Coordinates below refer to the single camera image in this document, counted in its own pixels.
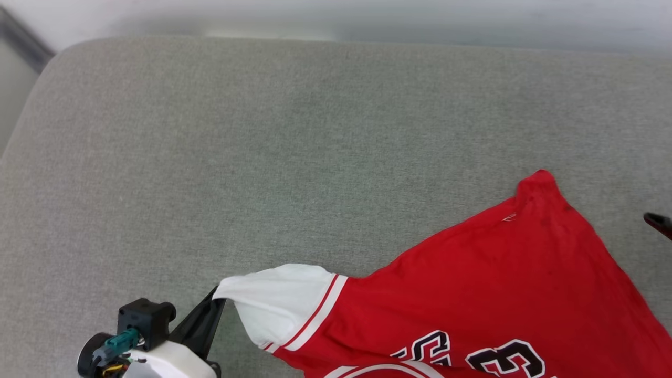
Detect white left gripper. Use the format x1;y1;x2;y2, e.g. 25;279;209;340
123;286;227;378

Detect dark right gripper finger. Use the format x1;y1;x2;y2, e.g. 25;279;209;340
643;212;672;242

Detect red white basketball jersey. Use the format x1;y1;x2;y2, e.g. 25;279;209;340
213;169;672;378

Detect black cylinder with green light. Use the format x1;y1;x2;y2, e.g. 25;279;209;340
77;332;114;378

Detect grey fabric sofa cushion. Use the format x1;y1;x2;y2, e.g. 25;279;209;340
0;35;672;378

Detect teal left cable connector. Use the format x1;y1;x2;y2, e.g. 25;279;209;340
93;328;140;366

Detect dark grey wall rail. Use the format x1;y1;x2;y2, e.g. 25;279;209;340
0;5;56;75

